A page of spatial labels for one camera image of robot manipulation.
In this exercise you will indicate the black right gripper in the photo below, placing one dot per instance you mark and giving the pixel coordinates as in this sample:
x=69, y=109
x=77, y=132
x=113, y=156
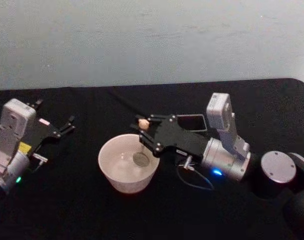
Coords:
x=181, y=140

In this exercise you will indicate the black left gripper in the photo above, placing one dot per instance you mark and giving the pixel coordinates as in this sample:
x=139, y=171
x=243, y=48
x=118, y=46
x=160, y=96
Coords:
x=45, y=135

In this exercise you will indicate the small tan food piece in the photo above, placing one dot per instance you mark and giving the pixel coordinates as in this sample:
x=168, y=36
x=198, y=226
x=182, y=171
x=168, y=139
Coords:
x=144, y=124

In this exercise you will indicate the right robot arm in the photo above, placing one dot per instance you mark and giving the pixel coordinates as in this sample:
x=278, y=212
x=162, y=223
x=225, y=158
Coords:
x=274, y=172

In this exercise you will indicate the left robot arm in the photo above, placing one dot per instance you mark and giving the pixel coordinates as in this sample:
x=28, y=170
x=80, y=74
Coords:
x=12, y=140

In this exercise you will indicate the grey round piece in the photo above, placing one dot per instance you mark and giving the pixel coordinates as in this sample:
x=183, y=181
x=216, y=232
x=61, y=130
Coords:
x=141, y=160

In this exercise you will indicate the rectangular case with grey rim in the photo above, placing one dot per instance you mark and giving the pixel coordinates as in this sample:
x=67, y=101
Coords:
x=193, y=123

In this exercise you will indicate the white round bowl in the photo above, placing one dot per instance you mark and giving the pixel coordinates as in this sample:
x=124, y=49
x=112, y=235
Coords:
x=121, y=175

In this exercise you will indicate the black table cloth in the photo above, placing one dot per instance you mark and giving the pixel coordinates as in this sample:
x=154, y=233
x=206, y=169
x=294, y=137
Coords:
x=72, y=212

